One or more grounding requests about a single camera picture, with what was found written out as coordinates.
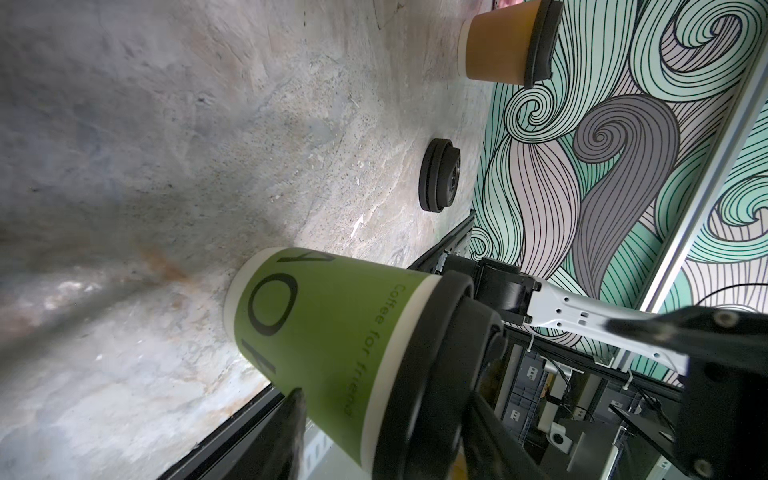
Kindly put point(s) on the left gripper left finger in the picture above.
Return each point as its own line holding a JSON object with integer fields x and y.
{"x": 277, "y": 452}

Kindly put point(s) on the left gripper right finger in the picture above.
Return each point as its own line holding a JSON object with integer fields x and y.
{"x": 489, "y": 450}

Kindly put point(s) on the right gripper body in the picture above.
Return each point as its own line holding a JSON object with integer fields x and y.
{"x": 721, "y": 430}

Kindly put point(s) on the green paper coffee cup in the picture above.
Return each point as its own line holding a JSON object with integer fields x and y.
{"x": 335, "y": 327}

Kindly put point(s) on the brown paper coffee cup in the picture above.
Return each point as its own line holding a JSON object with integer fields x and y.
{"x": 494, "y": 46}

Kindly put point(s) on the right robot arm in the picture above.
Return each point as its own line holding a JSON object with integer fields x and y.
{"x": 526, "y": 301}

